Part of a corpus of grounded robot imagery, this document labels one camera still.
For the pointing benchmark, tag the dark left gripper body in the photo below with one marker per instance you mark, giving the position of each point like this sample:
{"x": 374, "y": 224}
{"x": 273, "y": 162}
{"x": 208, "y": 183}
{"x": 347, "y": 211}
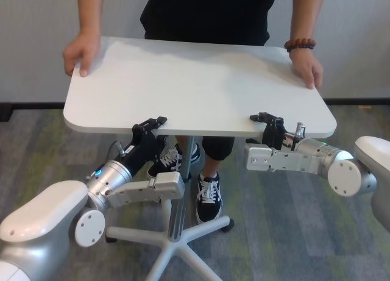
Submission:
{"x": 140, "y": 153}

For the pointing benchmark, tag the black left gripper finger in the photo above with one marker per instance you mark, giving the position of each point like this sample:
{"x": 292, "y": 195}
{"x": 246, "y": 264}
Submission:
{"x": 153, "y": 122}
{"x": 162, "y": 141}

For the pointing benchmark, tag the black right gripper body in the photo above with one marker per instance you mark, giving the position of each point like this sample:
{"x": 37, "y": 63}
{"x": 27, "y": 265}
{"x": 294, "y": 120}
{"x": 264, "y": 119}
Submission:
{"x": 274, "y": 134}

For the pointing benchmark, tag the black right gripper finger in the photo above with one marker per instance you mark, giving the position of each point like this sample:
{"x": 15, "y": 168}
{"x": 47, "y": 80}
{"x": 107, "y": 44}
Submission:
{"x": 254, "y": 141}
{"x": 263, "y": 117}

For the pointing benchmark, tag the white pedestal table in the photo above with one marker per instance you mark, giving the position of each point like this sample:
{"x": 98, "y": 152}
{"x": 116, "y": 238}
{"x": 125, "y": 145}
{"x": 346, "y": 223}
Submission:
{"x": 198, "y": 86}

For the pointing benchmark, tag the person's left forearm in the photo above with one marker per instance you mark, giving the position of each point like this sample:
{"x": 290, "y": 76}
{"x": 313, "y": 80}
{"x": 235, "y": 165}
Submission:
{"x": 306, "y": 16}

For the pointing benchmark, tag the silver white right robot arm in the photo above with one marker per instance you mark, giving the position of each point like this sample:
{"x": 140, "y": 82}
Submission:
{"x": 344, "y": 174}

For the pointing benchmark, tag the person's right forearm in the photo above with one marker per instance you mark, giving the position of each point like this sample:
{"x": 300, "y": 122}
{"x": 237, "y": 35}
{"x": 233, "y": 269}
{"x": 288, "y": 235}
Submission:
{"x": 112, "y": 9}

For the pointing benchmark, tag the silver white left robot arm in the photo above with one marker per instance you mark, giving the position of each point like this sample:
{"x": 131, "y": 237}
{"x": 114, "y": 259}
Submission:
{"x": 45, "y": 208}

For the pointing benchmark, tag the person's left hand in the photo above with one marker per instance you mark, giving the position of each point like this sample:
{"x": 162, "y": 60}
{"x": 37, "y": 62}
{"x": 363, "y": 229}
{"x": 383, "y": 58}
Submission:
{"x": 307, "y": 67}

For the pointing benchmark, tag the person's right hand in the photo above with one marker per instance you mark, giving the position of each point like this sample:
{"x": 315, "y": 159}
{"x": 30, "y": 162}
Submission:
{"x": 82, "y": 52}

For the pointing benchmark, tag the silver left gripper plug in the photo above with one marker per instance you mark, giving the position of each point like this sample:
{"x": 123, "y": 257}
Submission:
{"x": 122, "y": 149}

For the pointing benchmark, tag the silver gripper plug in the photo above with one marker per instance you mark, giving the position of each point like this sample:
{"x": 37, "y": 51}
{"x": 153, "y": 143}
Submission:
{"x": 122, "y": 149}
{"x": 300, "y": 130}

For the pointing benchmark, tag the black white right sneaker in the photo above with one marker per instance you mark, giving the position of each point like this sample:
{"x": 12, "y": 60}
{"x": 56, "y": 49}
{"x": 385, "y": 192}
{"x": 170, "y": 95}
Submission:
{"x": 153, "y": 170}

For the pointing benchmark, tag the black white sneaker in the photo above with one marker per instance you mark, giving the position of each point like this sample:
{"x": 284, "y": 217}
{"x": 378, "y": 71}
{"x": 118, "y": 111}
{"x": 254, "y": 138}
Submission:
{"x": 207, "y": 212}
{"x": 153, "y": 170}

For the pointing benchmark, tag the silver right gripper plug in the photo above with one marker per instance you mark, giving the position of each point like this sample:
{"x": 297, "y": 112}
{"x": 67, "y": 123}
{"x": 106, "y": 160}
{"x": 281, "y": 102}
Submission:
{"x": 300, "y": 130}

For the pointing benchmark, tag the black shorts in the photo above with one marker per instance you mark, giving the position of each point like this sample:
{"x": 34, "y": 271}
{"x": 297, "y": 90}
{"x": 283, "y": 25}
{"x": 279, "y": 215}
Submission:
{"x": 217, "y": 147}

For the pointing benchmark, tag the person's left lower leg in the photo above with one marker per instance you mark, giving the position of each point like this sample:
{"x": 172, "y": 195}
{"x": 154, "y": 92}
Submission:
{"x": 210, "y": 166}

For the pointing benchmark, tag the black white left sneaker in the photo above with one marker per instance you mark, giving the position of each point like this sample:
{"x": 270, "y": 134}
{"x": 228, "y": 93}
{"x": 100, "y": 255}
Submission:
{"x": 207, "y": 212}

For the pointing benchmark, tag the black sweatshirt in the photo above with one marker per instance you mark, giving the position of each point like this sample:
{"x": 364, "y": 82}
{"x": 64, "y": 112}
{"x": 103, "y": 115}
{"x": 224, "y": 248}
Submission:
{"x": 207, "y": 12}

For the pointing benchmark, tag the small black floor block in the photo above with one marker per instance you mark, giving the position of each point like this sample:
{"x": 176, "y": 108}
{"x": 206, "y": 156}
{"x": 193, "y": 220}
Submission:
{"x": 6, "y": 112}

